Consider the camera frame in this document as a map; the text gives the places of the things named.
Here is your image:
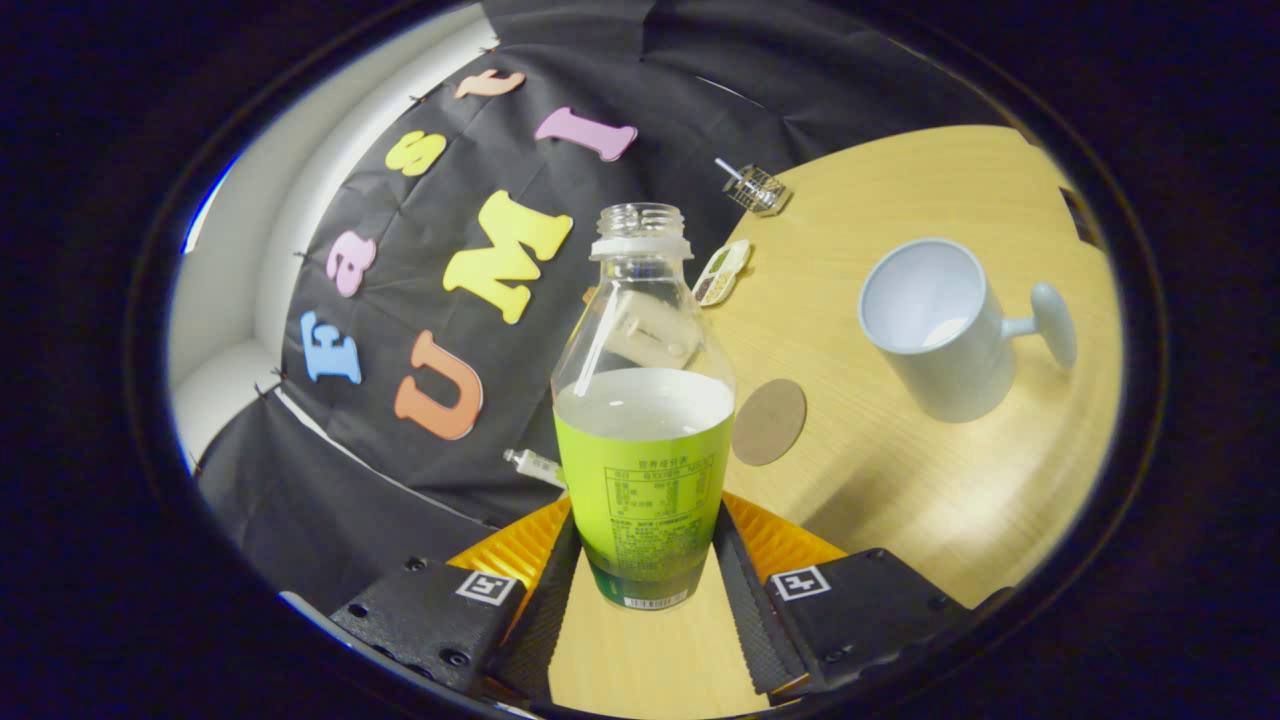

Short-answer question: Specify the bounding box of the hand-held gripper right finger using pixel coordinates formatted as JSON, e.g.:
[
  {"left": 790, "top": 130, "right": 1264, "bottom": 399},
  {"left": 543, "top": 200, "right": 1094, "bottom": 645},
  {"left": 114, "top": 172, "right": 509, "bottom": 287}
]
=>
[{"left": 713, "top": 492, "right": 1017, "bottom": 699}]

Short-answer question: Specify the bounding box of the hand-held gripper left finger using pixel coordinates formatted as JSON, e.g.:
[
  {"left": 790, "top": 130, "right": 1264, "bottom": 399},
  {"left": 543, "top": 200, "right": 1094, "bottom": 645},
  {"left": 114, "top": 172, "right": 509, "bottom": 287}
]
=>
[{"left": 330, "top": 497, "right": 582, "bottom": 707}]

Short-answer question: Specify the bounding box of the round brown coaster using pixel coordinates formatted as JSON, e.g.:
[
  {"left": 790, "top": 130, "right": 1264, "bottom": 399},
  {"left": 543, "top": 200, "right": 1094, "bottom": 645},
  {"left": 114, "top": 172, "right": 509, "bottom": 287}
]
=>
[{"left": 732, "top": 378, "right": 808, "bottom": 467}]

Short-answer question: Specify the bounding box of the pale blue cup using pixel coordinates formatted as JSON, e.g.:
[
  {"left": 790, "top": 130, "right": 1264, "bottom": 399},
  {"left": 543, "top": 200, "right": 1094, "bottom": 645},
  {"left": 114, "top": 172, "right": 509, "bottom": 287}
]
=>
[{"left": 858, "top": 237, "right": 1078, "bottom": 423}]

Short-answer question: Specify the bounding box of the clear juice bottle green label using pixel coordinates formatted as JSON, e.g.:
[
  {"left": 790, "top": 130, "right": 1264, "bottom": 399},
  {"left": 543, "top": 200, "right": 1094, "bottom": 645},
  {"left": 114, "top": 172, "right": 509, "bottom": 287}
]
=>
[{"left": 551, "top": 203, "right": 738, "bottom": 612}]

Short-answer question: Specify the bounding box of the small white green bottle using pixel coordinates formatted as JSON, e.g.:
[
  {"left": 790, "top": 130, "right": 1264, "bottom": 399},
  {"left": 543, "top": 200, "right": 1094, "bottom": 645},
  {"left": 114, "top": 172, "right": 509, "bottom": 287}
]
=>
[{"left": 503, "top": 448, "right": 568, "bottom": 491}]

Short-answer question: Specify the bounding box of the wooden table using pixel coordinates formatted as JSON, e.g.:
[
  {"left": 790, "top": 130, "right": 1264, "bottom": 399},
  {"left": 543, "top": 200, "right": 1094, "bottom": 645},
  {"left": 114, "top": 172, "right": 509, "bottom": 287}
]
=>
[{"left": 548, "top": 125, "right": 1123, "bottom": 719}]

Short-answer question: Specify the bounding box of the white divided condiment tray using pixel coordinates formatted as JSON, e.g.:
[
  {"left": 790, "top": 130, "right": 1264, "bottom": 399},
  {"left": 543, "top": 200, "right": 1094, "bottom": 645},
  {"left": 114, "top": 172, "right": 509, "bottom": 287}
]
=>
[{"left": 693, "top": 239, "right": 753, "bottom": 307}]

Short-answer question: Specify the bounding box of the black backdrop cloth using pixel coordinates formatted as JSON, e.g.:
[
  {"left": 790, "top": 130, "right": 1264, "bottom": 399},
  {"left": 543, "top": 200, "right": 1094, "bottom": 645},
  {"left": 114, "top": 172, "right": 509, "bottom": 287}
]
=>
[{"left": 195, "top": 0, "right": 1001, "bottom": 616}]

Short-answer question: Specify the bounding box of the black table edge clamp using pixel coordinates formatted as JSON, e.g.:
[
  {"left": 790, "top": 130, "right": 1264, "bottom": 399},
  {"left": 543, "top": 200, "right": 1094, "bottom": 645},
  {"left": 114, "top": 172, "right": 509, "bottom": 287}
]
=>
[{"left": 1060, "top": 186, "right": 1096, "bottom": 249}]

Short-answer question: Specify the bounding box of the wire mesh holder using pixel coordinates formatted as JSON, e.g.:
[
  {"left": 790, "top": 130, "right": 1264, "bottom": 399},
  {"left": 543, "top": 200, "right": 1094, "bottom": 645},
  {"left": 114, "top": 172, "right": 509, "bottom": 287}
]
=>
[{"left": 724, "top": 165, "right": 791, "bottom": 218}]

